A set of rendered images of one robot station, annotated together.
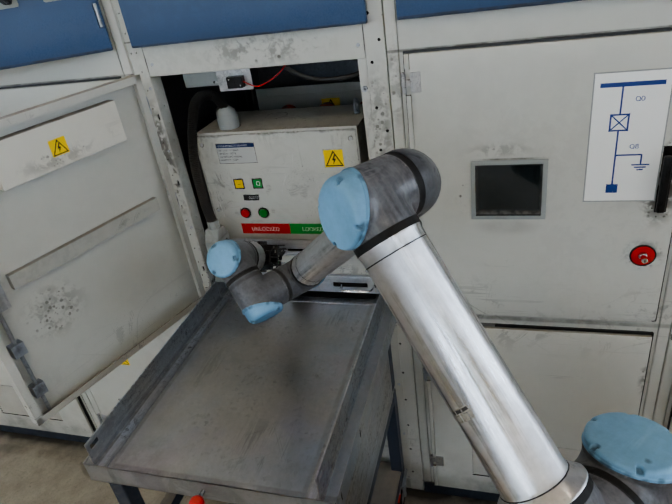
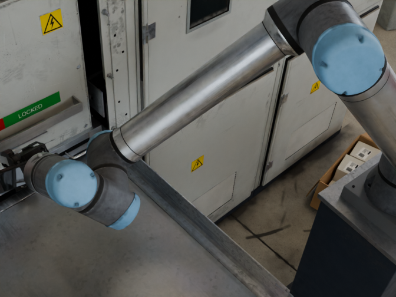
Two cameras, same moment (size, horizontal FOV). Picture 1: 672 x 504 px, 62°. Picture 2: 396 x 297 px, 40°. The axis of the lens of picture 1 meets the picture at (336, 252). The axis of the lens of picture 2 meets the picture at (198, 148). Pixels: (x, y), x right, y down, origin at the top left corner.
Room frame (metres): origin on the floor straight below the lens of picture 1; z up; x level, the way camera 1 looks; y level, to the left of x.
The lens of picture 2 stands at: (0.69, 0.80, 2.03)
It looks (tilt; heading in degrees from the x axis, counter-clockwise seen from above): 46 degrees down; 294
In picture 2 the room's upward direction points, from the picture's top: 5 degrees clockwise
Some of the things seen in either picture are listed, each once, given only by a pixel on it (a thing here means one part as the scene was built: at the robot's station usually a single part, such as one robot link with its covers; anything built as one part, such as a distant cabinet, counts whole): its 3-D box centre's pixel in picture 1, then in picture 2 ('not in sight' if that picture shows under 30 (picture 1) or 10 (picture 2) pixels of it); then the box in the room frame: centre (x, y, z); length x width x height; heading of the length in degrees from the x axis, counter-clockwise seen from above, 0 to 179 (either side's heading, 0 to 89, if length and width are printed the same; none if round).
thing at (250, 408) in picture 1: (260, 382); (105, 284); (1.16, 0.26, 0.82); 0.68 x 0.62 x 0.06; 160
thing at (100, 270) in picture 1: (85, 243); not in sight; (1.37, 0.66, 1.21); 0.63 x 0.07 x 0.74; 142
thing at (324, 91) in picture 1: (331, 109); not in sight; (2.05, -0.07, 1.28); 0.58 x 0.02 x 0.19; 70
